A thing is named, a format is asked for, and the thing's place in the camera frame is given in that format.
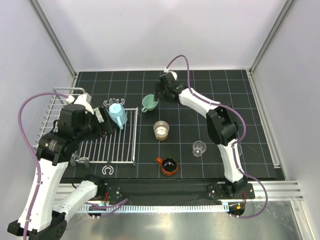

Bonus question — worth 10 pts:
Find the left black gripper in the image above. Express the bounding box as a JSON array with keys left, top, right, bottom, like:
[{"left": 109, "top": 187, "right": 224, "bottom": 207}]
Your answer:
[{"left": 74, "top": 105, "right": 118, "bottom": 143}]

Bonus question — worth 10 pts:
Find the mint green cup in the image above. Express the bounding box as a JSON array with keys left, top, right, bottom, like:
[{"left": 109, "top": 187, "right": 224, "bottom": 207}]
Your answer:
[{"left": 141, "top": 94, "right": 159, "bottom": 113}]

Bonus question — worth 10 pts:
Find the light blue tall mug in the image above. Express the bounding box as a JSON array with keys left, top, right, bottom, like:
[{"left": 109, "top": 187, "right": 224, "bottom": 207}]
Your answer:
[{"left": 108, "top": 103, "right": 128, "bottom": 130}]

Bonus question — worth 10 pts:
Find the orange black ceramic cup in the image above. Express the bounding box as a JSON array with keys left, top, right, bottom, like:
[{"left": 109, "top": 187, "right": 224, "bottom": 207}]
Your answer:
[{"left": 155, "top": 157, "right": 178, "bottom": 176}]

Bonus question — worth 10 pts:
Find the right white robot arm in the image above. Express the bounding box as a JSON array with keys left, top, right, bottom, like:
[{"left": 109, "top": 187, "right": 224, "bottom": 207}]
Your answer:
[{"left": 154, "top": 71, "right": 248, "bottom": 198}]

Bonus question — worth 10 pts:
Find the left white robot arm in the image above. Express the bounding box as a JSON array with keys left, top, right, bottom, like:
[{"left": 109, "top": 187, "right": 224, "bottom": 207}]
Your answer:
[{"left": 7, "top": 103, "right": 117, "bottom": 240}]

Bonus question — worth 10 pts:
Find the steel tumbler cup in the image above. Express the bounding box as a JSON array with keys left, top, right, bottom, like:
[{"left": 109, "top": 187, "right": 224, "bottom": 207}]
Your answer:
[{"left": 153, "top": 120, "right": 170, "bottom": 141}]

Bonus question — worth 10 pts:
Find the black grid mat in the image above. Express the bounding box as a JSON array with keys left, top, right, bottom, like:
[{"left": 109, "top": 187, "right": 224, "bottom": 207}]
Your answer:
[{"left": 47, "top": 70, "right": 281, "bottom": 183}]

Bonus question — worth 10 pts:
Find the small clear glass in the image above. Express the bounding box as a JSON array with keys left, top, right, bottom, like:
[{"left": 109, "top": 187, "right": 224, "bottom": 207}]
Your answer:
[{"left": 192, "top": 140, "right": 207, "bottom": 157}]

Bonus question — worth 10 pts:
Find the large clear plastic cup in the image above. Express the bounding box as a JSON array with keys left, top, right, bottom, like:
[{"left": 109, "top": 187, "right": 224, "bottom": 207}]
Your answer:
[{"left": 237, "top": 143, "right": 243, "bottom": 157}]

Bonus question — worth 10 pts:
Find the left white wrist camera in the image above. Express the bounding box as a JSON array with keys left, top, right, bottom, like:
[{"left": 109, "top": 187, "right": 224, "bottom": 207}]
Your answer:
[{"left": 66, "top": 93, "right": 94, "bottom": 114}]

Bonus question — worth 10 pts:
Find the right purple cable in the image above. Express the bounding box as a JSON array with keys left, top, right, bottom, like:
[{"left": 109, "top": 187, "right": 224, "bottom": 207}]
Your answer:
[{"left": 166, "top": 54, "right": 269, "bottom": 220}]

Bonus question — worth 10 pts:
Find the purple cable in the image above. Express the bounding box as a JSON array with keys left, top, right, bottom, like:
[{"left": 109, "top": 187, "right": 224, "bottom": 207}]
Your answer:
[
  {"left": 166, "top": 54, "right": 269, "bottom": 220},
  {"left": 18, "top": 91, "right": 129, "bottom": 240}
]

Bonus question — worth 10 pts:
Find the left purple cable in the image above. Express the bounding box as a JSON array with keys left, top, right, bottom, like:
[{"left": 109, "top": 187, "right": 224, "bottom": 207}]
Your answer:
[{"left": 18, "top": 91, "right": 129, "bottom": 240}]

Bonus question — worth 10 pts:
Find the metal wire dish rack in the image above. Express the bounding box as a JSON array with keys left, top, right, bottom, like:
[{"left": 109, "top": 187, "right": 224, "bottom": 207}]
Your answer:
[{"left": 34, "top": 87, "right": 139, "bottom": 168}]

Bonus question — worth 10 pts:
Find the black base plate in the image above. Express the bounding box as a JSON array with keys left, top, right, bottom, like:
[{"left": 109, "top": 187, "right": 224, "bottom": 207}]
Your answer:
[{"left": 104, "top": 178, "right": 255, "bottom": 206}]

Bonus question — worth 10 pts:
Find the slotted cable duct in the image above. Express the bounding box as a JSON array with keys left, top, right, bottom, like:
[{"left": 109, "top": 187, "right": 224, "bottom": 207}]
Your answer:
[{"left": 77, "top": 202, "right": 229, "bottom": 214}]

